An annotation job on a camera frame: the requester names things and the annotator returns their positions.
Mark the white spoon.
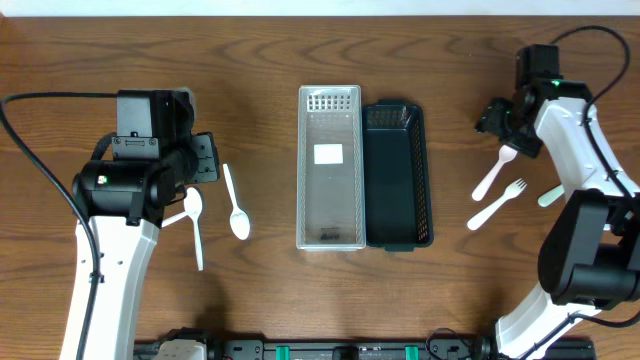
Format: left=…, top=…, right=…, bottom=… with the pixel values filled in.
left=223, top=163, right=251, bottom=240
left=161, top=211, right=188, bottom=228
left=183, top=187, right=204, bottom=271

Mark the white plastic fork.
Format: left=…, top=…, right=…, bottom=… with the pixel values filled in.
left=467, top=179, right=527, bottom=231

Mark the mint green plastic fork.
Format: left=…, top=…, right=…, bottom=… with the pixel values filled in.
left=537, top=185, right=564, bottom=208

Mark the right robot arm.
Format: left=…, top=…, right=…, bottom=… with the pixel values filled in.
left=473, top=44, right=639, bottom=359

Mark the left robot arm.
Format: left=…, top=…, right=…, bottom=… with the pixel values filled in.
left=60, top=87, right=220, bottom=359

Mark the white label sticker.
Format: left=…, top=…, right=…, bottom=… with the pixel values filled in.
left=313, top=144, right=344, bottom=165

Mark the translucent white plastic basket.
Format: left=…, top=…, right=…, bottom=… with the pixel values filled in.
left=296, top=85, right=366, bottom=251

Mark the dark green plastic basket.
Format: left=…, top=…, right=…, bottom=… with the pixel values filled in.
left=362, top=99, right=434, bottom=252

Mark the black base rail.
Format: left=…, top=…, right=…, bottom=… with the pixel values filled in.
left=133, top=327, right=597, bottom=360

